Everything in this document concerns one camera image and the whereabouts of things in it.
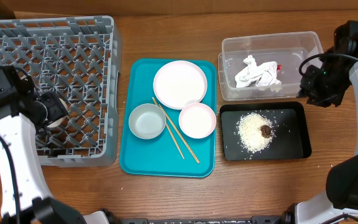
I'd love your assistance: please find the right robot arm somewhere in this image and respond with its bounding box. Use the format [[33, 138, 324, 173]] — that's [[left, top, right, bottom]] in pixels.
[[279, 21, 358, 223]]

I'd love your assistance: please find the large white plate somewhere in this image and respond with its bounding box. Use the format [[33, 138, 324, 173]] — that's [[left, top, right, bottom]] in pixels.
[[153, 60, 208, 110]]

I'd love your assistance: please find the wooden chopstick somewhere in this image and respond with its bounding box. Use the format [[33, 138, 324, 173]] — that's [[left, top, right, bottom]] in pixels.
[[152, 96, 185, 160], [164, 110, 200, 164]]

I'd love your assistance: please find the brown food scrap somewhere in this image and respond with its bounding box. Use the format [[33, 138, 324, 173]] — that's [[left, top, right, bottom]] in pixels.
[[260, 125, 272, 138]]

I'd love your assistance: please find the wooden chopstick right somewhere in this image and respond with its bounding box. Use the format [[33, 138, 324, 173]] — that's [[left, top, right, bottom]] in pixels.
[[164, 110, 200, 164]]

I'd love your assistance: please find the white cup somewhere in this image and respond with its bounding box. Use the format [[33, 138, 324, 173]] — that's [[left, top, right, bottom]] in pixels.
[[45, 98, 70, 129]]

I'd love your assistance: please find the pink bowl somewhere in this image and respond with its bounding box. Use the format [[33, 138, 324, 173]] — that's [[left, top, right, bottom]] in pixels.
[[178, 103, 216, 139]]

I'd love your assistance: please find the clear plastic bin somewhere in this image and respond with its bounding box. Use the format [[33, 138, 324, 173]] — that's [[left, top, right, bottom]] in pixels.
[[218, 32, 323, 101]]

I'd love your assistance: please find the teal serving tray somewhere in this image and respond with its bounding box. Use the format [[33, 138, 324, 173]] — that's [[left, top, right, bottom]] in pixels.
[[119, 58, 216, 178]]

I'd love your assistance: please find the grey plastic dish rack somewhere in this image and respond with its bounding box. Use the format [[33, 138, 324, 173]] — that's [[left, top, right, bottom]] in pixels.
[[0, 16, 122, 167]]

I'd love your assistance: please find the grey bowl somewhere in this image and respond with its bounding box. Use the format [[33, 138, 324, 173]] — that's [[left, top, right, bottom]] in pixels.
[[129, 103, 166, 139]]

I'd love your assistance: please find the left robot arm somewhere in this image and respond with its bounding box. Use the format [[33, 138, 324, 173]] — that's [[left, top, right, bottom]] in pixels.
[[0, 66, 90, 223]]

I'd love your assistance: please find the wooden chopstick left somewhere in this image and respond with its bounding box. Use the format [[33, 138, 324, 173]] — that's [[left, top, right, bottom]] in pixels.
[[152, 96, 185, 160]]

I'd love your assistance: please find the white rice pile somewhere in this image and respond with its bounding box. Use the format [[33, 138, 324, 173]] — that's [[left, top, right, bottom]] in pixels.
[[235, 112, 276, 154]]

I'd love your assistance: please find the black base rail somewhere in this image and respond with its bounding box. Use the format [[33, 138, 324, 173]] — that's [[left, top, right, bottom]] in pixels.
[[82, 208, 340, 224]]

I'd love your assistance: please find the white napkin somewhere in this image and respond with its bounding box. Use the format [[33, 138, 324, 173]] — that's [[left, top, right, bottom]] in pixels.
[[234, 55, 282, 88]]

